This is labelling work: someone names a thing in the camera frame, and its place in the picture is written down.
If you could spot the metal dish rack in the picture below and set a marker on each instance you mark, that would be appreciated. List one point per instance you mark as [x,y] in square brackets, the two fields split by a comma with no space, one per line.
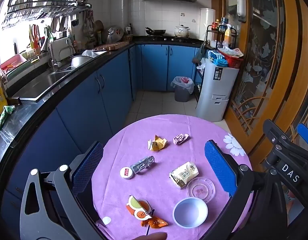
[49,7]

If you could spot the orange and green packaging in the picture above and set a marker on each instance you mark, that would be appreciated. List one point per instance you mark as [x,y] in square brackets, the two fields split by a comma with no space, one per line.
[139,207]

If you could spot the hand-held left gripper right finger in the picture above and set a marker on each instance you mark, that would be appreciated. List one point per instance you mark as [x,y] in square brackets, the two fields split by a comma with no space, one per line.
[219,170]

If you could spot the white cooking pot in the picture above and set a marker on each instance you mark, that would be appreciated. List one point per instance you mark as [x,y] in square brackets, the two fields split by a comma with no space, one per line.
[182,31]

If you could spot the crumpled orange wrapper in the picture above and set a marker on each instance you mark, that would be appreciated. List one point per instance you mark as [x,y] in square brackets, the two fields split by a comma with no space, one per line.
[155,223]

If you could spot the crumpled pink wrapper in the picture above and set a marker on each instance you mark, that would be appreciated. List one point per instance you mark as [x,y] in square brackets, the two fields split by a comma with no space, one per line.
[180,139]

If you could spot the round wooden board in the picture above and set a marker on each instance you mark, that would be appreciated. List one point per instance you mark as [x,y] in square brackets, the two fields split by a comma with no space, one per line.
[99,28]

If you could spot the person's left hand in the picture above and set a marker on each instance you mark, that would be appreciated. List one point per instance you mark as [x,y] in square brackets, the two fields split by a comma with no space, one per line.
[154,236]

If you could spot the grey bin with bag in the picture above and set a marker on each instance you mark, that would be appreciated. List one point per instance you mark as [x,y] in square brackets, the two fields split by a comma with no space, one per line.
[182,92]

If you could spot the black wok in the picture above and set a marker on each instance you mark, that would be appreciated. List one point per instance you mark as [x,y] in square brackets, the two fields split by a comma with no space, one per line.
[156,32]

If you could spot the crumpled yellow wrapper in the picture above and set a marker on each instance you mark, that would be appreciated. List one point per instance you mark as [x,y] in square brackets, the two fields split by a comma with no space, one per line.
[157,143]

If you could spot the wooden glass door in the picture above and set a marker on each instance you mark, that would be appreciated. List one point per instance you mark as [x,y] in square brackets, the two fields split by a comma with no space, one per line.
[286,55]
[306,55]

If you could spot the small white round cap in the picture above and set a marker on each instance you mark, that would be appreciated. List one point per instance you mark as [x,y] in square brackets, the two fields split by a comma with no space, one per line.
[126,173]

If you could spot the steel faucet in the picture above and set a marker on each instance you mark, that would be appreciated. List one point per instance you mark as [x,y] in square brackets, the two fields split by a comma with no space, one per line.
[52,55]

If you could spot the thin black stick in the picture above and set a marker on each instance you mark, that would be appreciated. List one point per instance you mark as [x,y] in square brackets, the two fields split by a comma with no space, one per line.
[148,230]

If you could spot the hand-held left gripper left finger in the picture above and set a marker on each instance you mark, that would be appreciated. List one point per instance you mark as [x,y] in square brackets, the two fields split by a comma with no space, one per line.
[87,165]

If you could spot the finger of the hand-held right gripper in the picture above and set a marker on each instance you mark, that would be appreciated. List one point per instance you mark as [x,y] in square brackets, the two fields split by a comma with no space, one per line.
[306,135]
[276,136]

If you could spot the pink flowered tablecloth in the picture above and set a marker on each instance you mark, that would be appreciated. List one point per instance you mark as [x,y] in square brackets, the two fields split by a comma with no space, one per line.
[144,135]

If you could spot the clear plastic lid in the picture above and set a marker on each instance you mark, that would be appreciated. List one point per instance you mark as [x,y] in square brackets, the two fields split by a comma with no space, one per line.
[201,191]

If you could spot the green cloth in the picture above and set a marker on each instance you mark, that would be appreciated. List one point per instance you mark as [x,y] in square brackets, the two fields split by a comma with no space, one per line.
[5,112]

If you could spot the metal bowl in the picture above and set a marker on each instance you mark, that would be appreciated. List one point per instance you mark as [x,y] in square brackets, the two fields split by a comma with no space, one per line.
[80,60]

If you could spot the black metal rack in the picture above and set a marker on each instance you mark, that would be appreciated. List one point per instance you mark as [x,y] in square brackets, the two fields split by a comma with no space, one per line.
[208,33]

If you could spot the red lidded jar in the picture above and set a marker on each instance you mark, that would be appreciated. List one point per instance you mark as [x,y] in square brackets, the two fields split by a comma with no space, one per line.
[215,26]

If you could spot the metal pot lid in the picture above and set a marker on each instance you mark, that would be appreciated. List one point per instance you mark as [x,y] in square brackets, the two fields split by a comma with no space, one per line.
[114,34]

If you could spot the red plastic basket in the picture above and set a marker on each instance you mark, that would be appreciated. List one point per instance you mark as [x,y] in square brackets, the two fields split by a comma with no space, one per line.
[232,61]

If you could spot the white plastic bag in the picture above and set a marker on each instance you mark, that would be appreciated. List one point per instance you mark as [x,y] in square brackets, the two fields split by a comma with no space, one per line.
[89,53]

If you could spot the blue wipes pack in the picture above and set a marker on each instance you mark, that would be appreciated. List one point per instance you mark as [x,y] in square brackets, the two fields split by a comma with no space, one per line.
[217,57]

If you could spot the blue kitchen cabinets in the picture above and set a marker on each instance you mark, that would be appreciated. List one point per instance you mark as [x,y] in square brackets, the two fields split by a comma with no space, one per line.
[79,105]

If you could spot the black countertop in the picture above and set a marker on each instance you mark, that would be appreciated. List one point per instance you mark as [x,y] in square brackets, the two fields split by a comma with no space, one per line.
[26,110]

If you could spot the grey hanging cloth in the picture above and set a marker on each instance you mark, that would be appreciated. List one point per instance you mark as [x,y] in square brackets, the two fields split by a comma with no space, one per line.
[199,53]

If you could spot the steel sink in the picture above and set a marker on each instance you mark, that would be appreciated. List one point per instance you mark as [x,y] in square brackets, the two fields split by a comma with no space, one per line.
[41,82]

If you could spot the white plastic bowl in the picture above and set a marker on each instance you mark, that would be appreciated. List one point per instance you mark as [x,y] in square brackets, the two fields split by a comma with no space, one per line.
[190,212]

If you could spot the beige snack packet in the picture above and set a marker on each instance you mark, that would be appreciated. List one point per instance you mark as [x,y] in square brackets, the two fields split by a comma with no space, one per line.
[184,175]

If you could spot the wooden cutting board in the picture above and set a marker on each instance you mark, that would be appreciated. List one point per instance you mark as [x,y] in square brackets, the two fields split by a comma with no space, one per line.
[111,46]

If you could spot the silver foil wrapper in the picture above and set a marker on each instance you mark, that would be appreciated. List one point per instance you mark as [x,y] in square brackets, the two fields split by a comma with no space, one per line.
[142,165]

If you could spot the white cylindrical tank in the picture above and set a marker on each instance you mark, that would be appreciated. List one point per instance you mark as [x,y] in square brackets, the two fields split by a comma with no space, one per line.
[207,22]

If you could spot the pink plastic basket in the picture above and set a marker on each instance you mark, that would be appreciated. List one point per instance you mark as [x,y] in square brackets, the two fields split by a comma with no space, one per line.
[12,61]

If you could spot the white storage cabinet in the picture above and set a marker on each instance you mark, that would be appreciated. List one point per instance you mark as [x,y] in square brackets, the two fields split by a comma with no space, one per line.
[214,92]

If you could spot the yellow oil bottle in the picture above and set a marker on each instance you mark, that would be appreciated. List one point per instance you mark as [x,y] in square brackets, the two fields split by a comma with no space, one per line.
[227,37]

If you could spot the white wall dispenser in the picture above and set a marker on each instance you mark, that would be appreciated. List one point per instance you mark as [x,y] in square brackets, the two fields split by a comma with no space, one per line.
[241,5]

